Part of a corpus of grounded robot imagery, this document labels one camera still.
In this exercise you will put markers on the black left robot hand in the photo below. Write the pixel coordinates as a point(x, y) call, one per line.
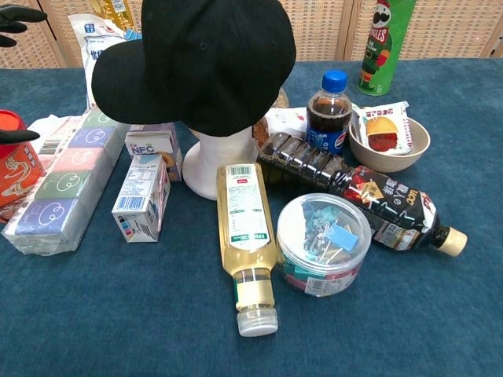
point(15, 16)

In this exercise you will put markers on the black baseball cap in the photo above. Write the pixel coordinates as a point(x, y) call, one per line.
point(204, 59)

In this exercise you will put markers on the white foam mannequin head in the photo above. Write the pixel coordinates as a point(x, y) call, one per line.
point(220, 157)

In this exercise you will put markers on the white caster sugar bag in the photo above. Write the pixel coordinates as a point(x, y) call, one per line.
point(87, 43)

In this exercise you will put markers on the white plastic wipes pack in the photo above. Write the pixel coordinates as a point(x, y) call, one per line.
point(51, 129)

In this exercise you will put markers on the blue binder clip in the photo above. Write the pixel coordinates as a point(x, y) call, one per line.
point(134, 35)

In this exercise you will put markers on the red orange paper tub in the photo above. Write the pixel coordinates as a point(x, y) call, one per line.
point(15, 173)

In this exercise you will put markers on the multicolour tissue pack bundle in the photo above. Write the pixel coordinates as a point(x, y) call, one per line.
point(67, 176)

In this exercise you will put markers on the purple NFC juice carton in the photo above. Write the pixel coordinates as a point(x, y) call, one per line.
point(151, 143)

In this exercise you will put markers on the white blue drink carton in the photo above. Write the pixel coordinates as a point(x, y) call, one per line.
point(135, 196)

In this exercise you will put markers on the glass jar with black lid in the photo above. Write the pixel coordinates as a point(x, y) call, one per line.
point(283, 100)

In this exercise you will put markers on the white rolled snack packet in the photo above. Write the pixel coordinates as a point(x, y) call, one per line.
point(287, 118)

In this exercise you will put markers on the pale yellow liquid bottle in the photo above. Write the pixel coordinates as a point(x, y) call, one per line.
point(243, 220)

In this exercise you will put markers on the woven rattan folding screen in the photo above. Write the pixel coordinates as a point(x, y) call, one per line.
point(322, 27)

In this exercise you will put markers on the blue velvet tablecloth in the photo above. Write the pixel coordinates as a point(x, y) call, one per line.
point(118, 314)

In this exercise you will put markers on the small Pepsi cola bottle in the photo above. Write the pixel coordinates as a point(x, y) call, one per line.
point(329, 118)

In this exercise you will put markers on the green Pringles can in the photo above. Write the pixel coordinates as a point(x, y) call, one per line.
point(381, 51)

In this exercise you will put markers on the clear tub of binder clips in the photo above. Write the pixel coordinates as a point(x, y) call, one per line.
point(322, 235)

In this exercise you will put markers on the white snack cake packet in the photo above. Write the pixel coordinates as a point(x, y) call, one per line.
point(383, 129)

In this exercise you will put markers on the black UCC coffee bottle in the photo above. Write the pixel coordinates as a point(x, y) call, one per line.
point(377, 196)

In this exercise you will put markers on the beige round bowl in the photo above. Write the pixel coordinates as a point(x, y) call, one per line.
point(393, 161)

